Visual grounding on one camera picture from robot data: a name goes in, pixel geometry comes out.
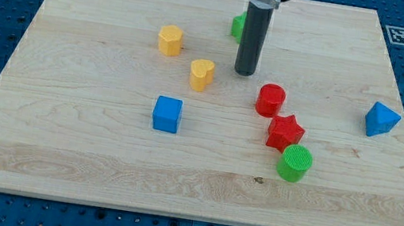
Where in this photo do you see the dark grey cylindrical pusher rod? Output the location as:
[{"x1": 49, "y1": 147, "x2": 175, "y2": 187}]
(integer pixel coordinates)
[{"x1": 234, "y1": 2, "x2": 273, "y2": 76}]

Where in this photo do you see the yellow heart block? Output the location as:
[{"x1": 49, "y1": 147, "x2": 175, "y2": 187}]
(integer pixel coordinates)
[{"x1": 189, "y1": 59, "x2": 216, "y2": 92}]

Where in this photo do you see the yellow hexagon block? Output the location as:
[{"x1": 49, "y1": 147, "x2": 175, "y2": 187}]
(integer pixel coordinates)
[{"x1": 158, "y1": 25, "x2": 183, "y2": 56}]

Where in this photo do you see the green block behind rod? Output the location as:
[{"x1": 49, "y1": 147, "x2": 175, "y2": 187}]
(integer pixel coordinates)
[{"x1": 230, "y1": 11, "x2": 247, "y2": 44}]

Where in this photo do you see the red cylinder block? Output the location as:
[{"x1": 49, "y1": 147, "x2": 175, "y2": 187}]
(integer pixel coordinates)
[{"x1": 255, "y1": 83, "x2": 287, "y2": 117}]

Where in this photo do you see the red star block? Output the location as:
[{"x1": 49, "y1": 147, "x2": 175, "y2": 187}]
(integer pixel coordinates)
[{"x1": 266, "y1": 114, "x2": 306, "y2": 152}]

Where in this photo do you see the white fiducial marker tag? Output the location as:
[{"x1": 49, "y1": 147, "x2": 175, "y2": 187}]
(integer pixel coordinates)
[{"x1": 385, "y1": 25, "x2": 404, "y2": 46}]

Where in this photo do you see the blue cube block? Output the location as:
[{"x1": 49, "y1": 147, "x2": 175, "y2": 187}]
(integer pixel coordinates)
[{"x1": 152, "y1": 96, "x2": 183, "y2": 134}]

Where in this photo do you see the green cylinder block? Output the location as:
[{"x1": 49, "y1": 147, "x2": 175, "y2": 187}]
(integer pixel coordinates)
[{"x1": 276, "y1": 144, "x2": 313, "y2": 182}]

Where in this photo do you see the light wooden board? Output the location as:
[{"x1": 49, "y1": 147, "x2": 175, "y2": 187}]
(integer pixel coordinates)
[{"x1": 0, "y1": 0, "x2": 404, "y2": 226}]

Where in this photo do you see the blue triangle block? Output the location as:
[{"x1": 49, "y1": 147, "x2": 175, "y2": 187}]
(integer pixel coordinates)
[{"x1": 365, "y1": 102, "x2": 401, "y2": 136}]

